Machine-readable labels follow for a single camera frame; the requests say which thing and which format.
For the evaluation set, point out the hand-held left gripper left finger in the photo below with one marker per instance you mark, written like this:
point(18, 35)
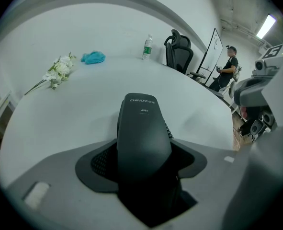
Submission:
point(59, 176)

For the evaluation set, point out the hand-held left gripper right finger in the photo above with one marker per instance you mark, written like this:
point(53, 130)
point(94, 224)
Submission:
point(210, 188)

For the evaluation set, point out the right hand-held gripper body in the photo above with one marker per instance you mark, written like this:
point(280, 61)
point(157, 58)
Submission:
point(251, 92)

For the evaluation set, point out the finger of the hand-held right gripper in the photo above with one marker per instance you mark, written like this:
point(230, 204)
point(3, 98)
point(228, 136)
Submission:
point(268, 171)

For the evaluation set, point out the whiteboard on stand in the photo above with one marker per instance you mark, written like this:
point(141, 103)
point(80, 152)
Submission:
point(214, 49)

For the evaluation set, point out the ceiling tube light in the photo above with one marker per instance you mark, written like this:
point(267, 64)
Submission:
point(265, 26)

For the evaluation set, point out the white table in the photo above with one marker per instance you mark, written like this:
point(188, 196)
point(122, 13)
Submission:
point(83, 109)

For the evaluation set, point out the black office chair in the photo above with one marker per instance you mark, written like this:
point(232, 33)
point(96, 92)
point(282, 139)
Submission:
point(180, 54)

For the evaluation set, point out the white artificial flower bunch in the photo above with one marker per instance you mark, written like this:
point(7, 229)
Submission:
point(59, 69)

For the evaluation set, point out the clear plastic water bottle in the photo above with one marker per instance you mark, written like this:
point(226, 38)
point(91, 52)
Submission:
point(147, 48)

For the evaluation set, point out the crumpled blue cloth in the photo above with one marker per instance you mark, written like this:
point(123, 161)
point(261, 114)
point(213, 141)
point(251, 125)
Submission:
point(93, 57)

